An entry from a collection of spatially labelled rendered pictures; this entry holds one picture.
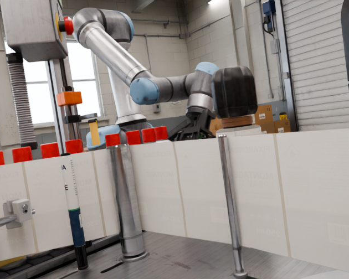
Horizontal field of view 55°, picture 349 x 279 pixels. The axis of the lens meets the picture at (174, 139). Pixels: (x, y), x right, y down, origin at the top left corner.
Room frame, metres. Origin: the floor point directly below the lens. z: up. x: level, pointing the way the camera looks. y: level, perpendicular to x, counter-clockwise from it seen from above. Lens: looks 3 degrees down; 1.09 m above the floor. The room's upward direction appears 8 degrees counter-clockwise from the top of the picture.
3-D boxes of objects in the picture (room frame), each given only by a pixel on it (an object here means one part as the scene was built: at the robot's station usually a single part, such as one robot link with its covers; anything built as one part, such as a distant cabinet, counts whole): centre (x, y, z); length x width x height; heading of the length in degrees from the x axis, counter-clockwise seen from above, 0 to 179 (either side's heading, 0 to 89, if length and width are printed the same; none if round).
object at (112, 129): (1.16, 0.23, 1.04); 0.13 x 0.12 x 0.14; 138
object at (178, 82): (1.06, -0.03, 1.19); 0.11 x 0.11 x 0.08; 48
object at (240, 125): (0.64, -0.12, 1.03); 0.09 x 0.09 x 0.30
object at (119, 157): (0.55, 0.09, 0.97); 0.05 x 0.05 x 0.19
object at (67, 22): (0.73, 0.19, 1.33); 0.04 x 0.03 x 0.04; 10
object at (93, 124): (0.76, 0.18, 1.09); 0.03 x 0.01 x 0.06; 45
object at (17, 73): (0.74, 0.32, 1.18); 0.04 x 0.04 x 0.21
